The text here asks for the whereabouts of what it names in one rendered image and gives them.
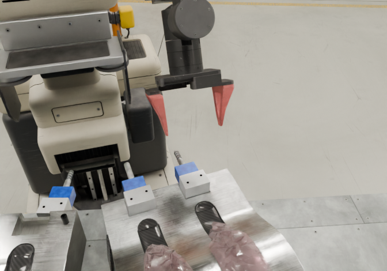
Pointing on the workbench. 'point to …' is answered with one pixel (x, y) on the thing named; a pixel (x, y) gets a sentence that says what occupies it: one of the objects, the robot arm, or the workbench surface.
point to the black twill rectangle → (109, 252)
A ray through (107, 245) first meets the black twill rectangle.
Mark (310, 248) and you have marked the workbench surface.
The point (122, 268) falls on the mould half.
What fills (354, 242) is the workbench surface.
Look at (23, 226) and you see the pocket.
